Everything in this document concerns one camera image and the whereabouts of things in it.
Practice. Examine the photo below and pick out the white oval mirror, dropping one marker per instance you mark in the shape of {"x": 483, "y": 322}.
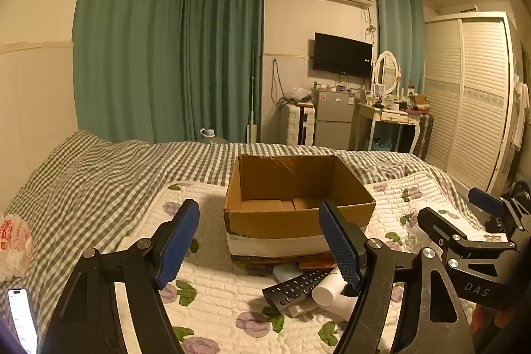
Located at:
{"x": 388, "y": 70}

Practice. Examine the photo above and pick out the row of cosmetic bottles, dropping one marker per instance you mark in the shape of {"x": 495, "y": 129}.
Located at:
{"x": 390, "y": 99}

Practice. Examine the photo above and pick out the white flat mop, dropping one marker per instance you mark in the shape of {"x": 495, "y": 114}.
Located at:
{"x": 252, "y": 121}

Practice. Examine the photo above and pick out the red patterned packet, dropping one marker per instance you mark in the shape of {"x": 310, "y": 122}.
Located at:
{"x": 317, "y": 264}

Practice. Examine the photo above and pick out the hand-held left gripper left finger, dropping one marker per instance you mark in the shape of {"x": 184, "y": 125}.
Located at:
{"x": 178, "y": 244}

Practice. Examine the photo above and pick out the black wall television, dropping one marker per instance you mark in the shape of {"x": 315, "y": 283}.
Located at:
{"x": 342, "y": 54}

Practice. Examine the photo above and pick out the cardboard box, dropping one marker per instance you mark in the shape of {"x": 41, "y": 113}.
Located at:
{"x": 298, "y": 221}

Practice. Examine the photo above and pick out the person's right hand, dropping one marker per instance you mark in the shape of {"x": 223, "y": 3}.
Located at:
{"x": 495, "y": 327}

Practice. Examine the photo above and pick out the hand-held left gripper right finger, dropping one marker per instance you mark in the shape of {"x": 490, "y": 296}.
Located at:
{"x": 338, "y": 244}

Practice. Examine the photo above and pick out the black remote control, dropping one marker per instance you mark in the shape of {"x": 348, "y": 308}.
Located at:
{"x": 294, "y": 287}

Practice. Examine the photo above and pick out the white floral quilt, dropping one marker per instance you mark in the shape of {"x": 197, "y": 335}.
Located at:
{"x": 215, "y": 296}

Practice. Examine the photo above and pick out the white louvred wardrobe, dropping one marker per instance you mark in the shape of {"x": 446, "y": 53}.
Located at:
{"x": 464, "y": 101}

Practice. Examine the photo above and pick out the wide green curtain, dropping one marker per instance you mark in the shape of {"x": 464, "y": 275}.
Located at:
{"x": 166, "y": 47}

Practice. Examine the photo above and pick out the smartphone with lit screen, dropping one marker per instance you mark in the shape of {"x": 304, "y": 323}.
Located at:
{"x": 23, "y": 316}

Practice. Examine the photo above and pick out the white dressing table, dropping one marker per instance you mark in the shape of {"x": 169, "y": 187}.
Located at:
{"x": 386, "y": 115}

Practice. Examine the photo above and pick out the narrow green curtain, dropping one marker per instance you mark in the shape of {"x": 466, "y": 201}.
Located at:
{"x": 398, "y": 30}

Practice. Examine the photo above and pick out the white red-printed plastic bag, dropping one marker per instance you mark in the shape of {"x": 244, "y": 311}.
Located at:
{"x": 14, "y": 244}

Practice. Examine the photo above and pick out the clear water jug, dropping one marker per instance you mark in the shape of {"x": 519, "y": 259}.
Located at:
{"x": 211, "y": 136}

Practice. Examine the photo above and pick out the white rounded case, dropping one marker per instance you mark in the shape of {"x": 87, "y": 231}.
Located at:
{"x": 286, "y": 272}

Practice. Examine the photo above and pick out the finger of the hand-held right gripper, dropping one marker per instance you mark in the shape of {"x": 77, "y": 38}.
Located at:
{"x": 435, "y": 225}
{"x": 485, "y": 199}

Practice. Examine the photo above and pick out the grey small fridge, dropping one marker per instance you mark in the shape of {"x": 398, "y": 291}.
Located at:
{"x": 334, "y": 117}

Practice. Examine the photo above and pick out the blue waste bin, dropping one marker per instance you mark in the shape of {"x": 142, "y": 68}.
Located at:
{"x": 382, "y": 144}

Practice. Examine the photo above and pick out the white hanging towel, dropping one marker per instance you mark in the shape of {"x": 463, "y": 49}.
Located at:
{"x": 519, "y": 113}

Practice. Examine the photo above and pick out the clear plastic bag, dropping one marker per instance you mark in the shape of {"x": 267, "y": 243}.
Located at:
{"x": 299, "y": 95}

